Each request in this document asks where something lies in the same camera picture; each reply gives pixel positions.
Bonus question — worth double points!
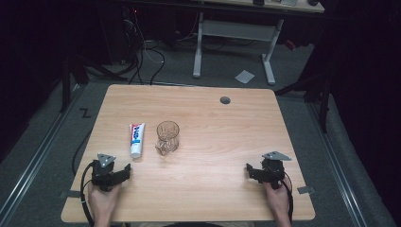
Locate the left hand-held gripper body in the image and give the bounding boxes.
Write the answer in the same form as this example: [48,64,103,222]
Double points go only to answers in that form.
[91,153,120,193]

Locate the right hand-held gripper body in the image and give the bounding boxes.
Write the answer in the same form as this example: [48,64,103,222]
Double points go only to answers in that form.
[260,150,292,191]

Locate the white toothpaste tube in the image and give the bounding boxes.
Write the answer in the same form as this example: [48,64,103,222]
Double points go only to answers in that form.
[129,122,147,159]

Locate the clear glass cup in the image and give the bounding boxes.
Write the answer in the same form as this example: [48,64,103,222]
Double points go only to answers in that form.
[154,120,181,157]

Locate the person's left hand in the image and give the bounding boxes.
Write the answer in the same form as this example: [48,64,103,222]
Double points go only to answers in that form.
[87,183,123,219]

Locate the person's right hand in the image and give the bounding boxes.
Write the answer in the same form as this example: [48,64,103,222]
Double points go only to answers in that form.
[263,177,293,219]

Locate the grey tape strip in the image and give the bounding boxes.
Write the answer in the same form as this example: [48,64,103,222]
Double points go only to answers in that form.
[58,189,82,200]
[296,185,316,195]

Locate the black metal stand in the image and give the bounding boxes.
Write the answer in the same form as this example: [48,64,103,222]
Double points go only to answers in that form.
[274,70,333,134]
[59,51,129,114]

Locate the grey paper sheet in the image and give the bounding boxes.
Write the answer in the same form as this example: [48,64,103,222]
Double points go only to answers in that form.
[235,69,255,85]

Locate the white-framed background desk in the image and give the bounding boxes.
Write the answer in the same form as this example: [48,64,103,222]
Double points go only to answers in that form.
[192,0,325,86]

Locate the left hand-held gripper black cable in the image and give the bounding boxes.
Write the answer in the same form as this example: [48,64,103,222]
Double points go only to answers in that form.
[79,160,96,227]

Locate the hand-held gripper black cable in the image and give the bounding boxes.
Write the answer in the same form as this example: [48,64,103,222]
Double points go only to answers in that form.
[281,171,295,223]
[79,160,96,227]

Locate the right hand-held gripper black cable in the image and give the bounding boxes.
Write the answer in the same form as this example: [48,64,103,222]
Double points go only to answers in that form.
[281,171,295,223]

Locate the black floor cable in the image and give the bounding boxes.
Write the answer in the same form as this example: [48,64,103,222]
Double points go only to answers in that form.
[71,127,95,177]

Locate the metal floor rail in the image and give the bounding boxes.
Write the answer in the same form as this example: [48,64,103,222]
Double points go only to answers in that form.
[305,99,369,227]
[0,84,83,223]

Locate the bundle of background cables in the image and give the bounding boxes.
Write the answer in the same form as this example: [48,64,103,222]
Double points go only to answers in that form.
[121,8,166,86]

